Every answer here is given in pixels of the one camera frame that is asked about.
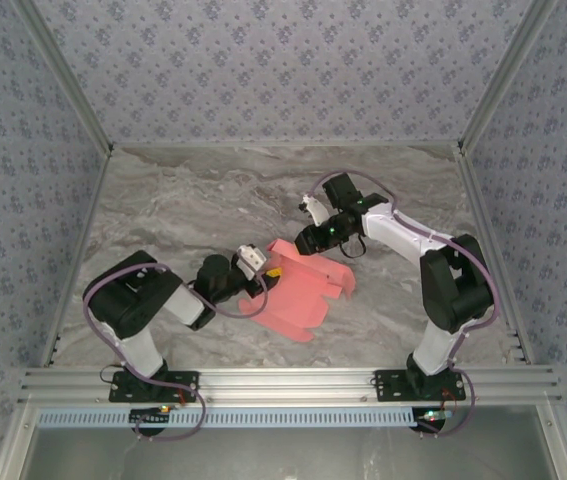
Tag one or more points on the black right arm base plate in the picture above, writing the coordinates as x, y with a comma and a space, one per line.
390, 387

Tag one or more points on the aluminium side rail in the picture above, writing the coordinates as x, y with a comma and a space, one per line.
80, 260
493, 250

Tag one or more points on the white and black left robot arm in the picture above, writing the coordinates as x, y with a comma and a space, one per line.
140, 350

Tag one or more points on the pink paper box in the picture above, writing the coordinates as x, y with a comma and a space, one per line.
298, 300

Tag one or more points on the grey metal panel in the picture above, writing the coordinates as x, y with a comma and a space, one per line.
288, 455

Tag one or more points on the small electronics board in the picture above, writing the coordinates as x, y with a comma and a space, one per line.
150, 416
433, 417

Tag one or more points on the aluminium frame post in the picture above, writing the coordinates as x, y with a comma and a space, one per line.
508, 75
68, 80

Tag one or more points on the small left electronics board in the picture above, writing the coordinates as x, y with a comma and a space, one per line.
150, 416

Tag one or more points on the long aluminium mounting rail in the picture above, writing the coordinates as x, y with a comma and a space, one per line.
288, 382

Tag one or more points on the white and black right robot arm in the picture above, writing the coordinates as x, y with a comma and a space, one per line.
398, 235

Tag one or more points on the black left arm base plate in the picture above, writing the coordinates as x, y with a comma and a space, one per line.
183, 382

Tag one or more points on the small right electronics board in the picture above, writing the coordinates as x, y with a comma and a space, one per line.
433, 417

